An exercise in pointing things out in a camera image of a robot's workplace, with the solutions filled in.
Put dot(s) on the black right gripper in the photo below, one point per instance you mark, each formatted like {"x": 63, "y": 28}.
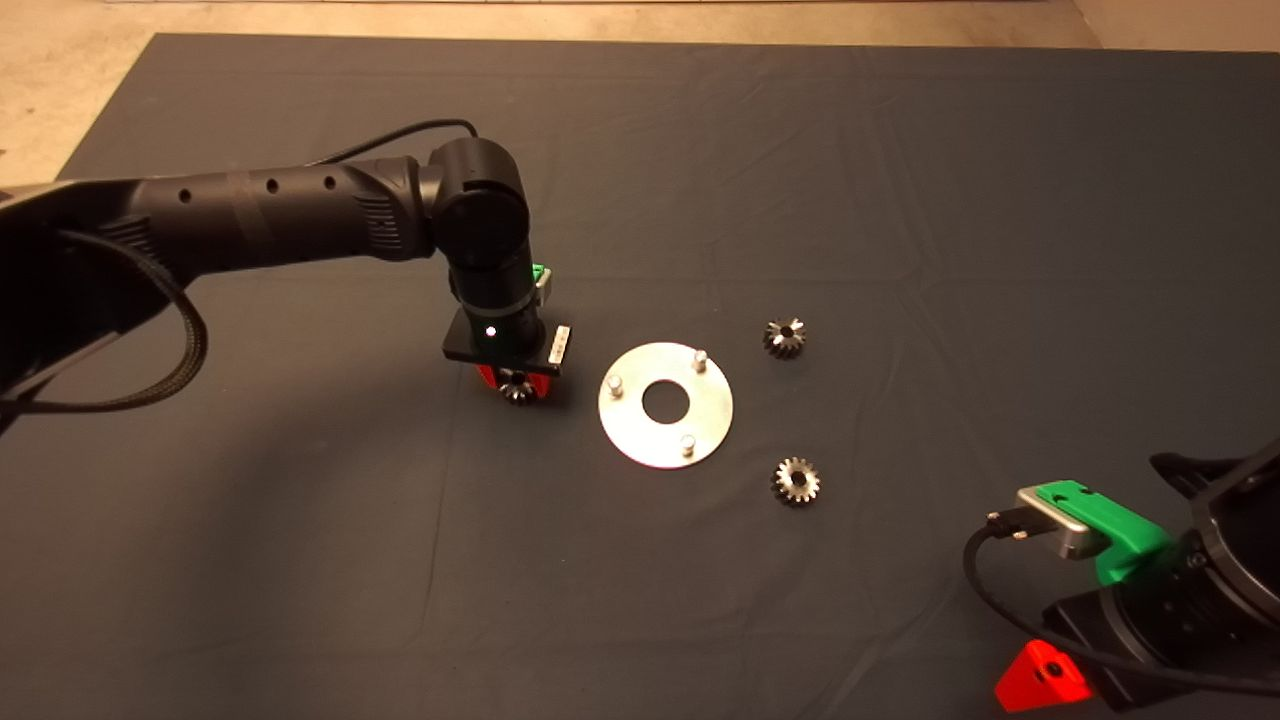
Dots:
{"x": 1140, "y": 630}

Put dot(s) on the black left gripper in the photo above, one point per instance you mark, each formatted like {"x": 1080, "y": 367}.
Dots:
{"x": 500, "y": 335}

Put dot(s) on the small steel planetary gear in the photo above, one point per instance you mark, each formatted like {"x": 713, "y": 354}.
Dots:
{"x": 518, "y": 390}
{"x": 797, "y": 481}
{"x": 785, "y": 338}

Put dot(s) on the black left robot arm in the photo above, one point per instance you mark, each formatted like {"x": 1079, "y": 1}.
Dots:
{"x": 280, "y": 210}

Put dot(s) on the round metal carrier plate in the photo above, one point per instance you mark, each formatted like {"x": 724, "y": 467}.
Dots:
{"x": 700, "y": 420}

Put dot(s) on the dark grey table cloth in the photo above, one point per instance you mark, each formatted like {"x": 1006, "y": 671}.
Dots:
{"x": 900, "y": 200}

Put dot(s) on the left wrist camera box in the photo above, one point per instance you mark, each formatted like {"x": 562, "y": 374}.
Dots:
{"x": 545, "y": 290}

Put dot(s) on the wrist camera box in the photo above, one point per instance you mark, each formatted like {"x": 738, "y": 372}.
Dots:
{"x": 545, "y": 290}
{"x": 1060, "y": 520}

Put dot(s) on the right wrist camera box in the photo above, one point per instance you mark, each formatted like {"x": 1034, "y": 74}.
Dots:
{"x": 1060, "y": 520}

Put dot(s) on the right green camera mount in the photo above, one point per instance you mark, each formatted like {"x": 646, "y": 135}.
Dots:
{"x": 1130, "y": 545}

